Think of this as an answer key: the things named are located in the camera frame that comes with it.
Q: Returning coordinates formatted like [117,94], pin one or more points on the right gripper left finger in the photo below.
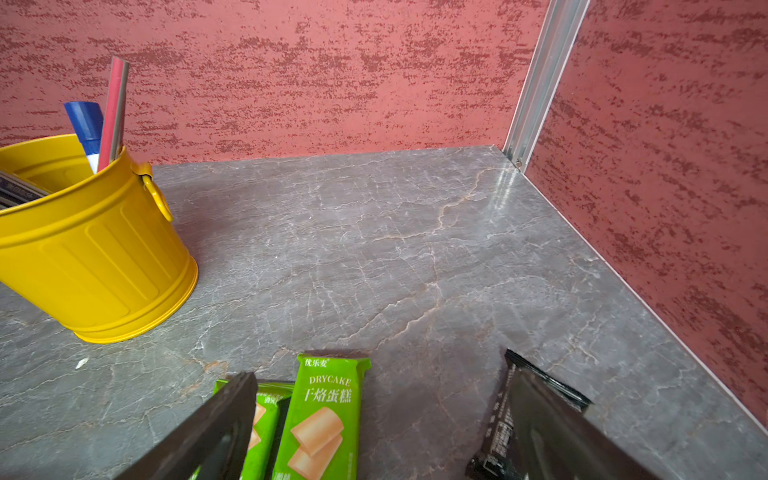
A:
[211,443]

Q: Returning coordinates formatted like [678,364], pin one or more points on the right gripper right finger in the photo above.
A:
[556,442]

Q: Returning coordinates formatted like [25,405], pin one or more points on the green cookie packet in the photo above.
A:
[320,439]
[272,402]

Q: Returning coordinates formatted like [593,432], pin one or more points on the black cookie packet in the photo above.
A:
[499,456]

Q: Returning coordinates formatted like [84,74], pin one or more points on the yellow pen holder bucket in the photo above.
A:
[99,253]

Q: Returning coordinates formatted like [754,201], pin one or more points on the pens in bucket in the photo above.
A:
[98,133]

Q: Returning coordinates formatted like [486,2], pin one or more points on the aluminium corner post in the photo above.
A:
[561,25]

